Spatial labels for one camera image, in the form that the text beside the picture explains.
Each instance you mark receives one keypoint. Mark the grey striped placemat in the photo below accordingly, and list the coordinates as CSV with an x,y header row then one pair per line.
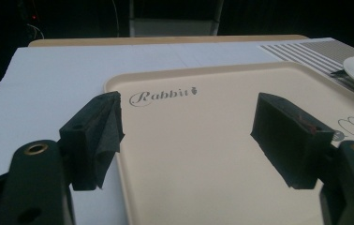
x,y
306,53

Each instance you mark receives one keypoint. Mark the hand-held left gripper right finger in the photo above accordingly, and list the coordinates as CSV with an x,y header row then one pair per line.
x,y
290,140

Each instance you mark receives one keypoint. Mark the striped white placemat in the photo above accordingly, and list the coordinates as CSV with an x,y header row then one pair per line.
x,y
56,78

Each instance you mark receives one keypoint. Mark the beige tray with rabbit print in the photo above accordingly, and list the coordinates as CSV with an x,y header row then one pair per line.
x,y
197,156

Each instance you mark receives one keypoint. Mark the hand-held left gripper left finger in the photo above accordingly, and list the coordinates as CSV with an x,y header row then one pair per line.
x,y
94,137

